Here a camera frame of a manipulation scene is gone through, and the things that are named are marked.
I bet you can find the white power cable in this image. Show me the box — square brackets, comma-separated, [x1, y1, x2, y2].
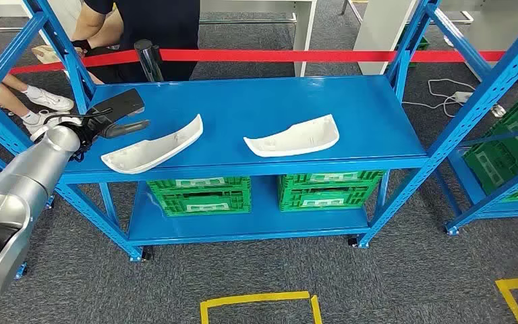
[401, 78, 481, 118]

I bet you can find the white desk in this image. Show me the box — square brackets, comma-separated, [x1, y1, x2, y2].
[353, 0, 421, 76]
[198, 0, 318, 78]

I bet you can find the black stanchion post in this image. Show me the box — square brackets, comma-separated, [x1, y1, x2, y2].
[134, 39, 165, 83]

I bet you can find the red barrier belt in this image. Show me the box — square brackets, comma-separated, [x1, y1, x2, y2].
[0, 48, 518, 77]

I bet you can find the person sitting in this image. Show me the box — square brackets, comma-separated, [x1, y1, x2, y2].
[0, 45, 75, 135]

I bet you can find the white curved plastic part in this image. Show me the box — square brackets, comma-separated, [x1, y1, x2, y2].
[243, 113, 341, 158]
[100, 113, 204, 176]

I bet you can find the dark grey robot left hand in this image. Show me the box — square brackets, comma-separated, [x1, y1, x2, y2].
[78, 88, 151, 149]

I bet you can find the person standing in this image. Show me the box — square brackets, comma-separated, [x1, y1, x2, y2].
[71, 0, 202, 84]

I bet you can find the beige woven bag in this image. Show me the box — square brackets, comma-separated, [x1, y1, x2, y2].
[31, 43, 86, 65]

